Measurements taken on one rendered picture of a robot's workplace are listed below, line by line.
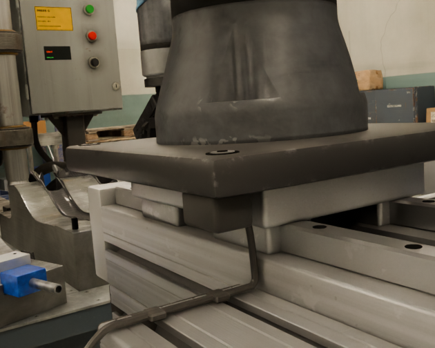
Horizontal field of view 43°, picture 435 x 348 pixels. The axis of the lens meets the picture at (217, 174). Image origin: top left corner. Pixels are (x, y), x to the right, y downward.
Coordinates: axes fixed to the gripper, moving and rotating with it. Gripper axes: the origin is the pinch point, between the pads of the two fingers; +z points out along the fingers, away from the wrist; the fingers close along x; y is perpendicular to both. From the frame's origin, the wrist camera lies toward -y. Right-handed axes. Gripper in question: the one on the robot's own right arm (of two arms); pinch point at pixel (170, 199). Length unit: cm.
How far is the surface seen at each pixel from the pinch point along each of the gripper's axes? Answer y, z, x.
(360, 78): -470, -38, 572
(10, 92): -72, -23, -6
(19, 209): -28.3, 2.1, -17.8
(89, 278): 2.0, 9.5, -16.0
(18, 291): 11.2, 6.2, -28.4
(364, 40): -504, -96, 622
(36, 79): -85, -27, 5
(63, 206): -22.2, 1.8, -11.1
